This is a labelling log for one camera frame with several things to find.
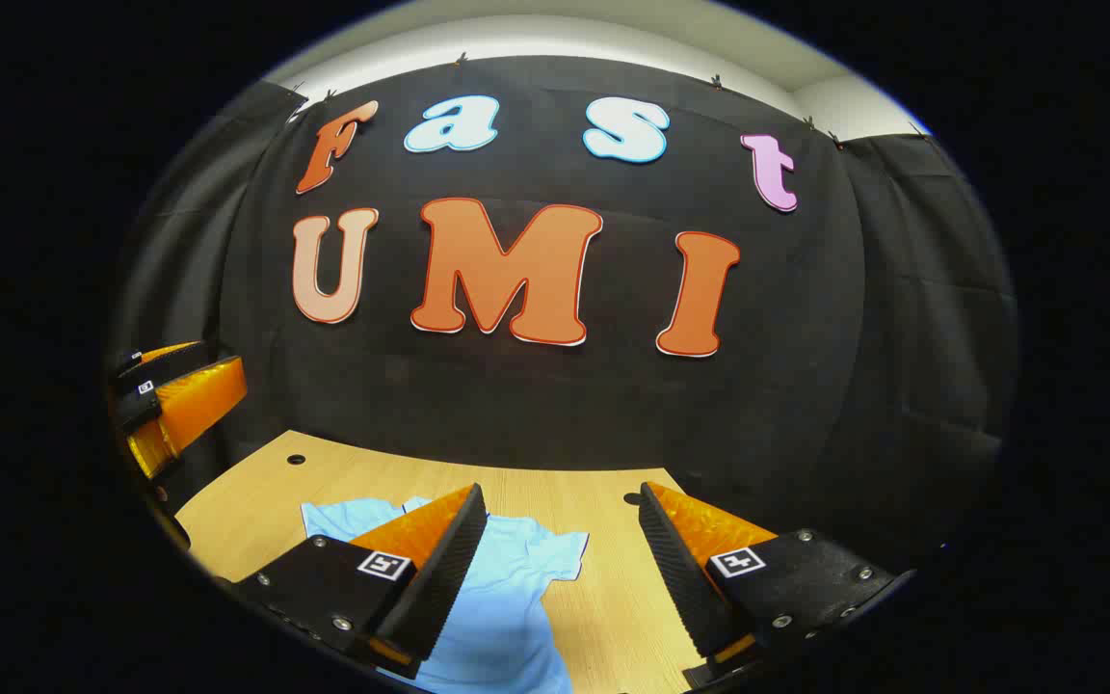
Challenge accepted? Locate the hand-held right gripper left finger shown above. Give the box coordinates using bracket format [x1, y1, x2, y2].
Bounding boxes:
[232, 484, 488, 679]

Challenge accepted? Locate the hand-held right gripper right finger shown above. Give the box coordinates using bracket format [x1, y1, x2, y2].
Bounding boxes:
[639, 481, 918, 690]

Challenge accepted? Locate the light blue T-shirt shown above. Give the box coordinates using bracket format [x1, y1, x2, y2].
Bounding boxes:
[301, 496, 591, 694]

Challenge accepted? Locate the black backdrop cloth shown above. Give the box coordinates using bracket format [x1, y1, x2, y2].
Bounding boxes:
[112, 55, 1020, 570]

